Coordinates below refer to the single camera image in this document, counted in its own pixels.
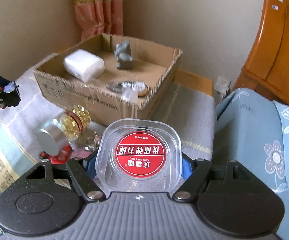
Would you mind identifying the clear plastic box red label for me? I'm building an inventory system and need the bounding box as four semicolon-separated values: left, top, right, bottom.
95;118;182;193

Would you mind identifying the glass jar with yellow beads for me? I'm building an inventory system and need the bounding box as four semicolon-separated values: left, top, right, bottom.
37;105;91;156

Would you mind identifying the white rectangular box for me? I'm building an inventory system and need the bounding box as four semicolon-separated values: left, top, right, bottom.
63;49;105;83

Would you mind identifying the light blue floral bedding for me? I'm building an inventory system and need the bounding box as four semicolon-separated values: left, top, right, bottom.
212;88;289;239

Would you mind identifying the small clear plastic item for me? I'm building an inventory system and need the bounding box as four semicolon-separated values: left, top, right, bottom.
121;88;139;103

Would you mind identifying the cardboard box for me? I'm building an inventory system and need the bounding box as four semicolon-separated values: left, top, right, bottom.
34;34;183;126

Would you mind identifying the grey animal figurine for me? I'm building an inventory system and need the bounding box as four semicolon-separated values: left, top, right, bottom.
114;40;134;69

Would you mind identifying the pink curtain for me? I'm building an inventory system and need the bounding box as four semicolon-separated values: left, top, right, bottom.
73;0;123;40

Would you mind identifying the wooden bed headboard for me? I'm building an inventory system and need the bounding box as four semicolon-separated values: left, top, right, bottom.
234;0;289;105

